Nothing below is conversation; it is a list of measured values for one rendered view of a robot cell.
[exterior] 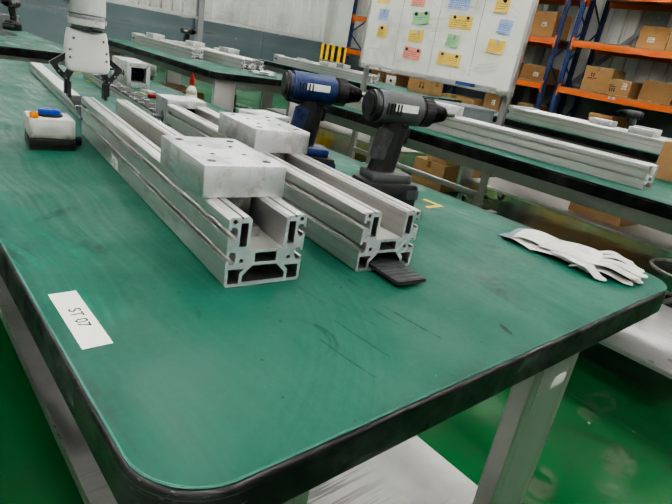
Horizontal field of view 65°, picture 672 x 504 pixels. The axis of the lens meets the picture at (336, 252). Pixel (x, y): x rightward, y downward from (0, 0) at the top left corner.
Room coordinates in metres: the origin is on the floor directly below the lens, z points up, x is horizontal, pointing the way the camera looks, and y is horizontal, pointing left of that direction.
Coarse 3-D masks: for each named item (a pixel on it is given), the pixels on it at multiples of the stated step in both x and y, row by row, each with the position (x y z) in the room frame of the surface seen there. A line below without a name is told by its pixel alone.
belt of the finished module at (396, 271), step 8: (376, 256) 0.71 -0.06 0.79; (384, 256) 0.72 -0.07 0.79; (376, 264) 0.68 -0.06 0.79; (384, 264) 0.68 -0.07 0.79; (392, 264) 0.69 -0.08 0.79; (400, 264) 0.70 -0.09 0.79; (384, 272) 0.66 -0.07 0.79; (392, 272) 0.66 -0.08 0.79; (400, 272) 0.67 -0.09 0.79; (408, 272) 0.67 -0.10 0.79; (416, 272) 0.68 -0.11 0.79; (392, 280) 0.64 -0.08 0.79; (400, 280) 0.64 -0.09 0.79; (408, 280) 0.64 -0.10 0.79; (416, 280) 0.65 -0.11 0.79; (424, 280) 0.66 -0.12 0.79
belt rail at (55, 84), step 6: (36, 66) 2.00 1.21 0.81; (42, 66) 2.04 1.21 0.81; (36, 72) 2.00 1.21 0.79; (42, 72) 1.87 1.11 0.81; (48, 72) 1.90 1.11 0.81; (42, 78) 1.87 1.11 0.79; (48, 78) 1.75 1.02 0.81; (54, 78) 1.78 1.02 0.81; (48, 84) 1.74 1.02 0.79; (54, 84) 1.65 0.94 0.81; (60, 84) 1.67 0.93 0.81; (54, 90) 1.65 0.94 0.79; (60, 90) 1.56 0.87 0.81; (72, 90) 1.59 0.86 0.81; (60, 96) 1.56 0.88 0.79; (66, 96) 1.48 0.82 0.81; (66, 102) 1.48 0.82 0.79; (72, 108) 1.41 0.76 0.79; (78, 114) 1.35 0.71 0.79
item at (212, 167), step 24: (168, 144) 0.70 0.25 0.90; (192, 144) 0.70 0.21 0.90; (216, 144) 0.72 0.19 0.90; (240, 144) 0.75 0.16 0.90; (168, 168) 0.69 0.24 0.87; (192, 168) 0.63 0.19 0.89; (216, 168) 0.61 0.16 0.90; (240, 168) 0.63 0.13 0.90; (264, 168) 0.65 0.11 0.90; (216, 192) 0.61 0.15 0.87; (240, 192) 0.63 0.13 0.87; (264, 192) 0.65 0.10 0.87
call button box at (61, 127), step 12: (24, 120) 1.03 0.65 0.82; (36, 120) 0.98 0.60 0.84; (48, 120) 1.00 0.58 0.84; (60, 120) 1.01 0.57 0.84; (72, 120) 1.02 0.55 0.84; (36, 132) 0.98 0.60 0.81; (48, 132) 1.00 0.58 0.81; (60, 132) 1.01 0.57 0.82; (72, 132) 1.02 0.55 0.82; (36, 144) 0.98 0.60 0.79; (48, 144) 1.00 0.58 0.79; (60, 144) 1.01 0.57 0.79; (72, 144) 1.02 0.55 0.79
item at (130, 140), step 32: (96, 128) 1.06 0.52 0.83; (128, 128) 0.92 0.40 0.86; (160, 128) 0.97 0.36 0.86; (128, 160) 0.87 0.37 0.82; (160, 192) 0.73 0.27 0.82; (192, 192) 0.63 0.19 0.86; (192, 224) 0.65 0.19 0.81; (224, 224) 0.56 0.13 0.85; (256, 224) 0.65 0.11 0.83; (288, 224) 0.59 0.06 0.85; (224, 256) 0.57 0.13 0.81; (256, 256) 0.59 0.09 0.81; (288, 256) 0.60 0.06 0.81
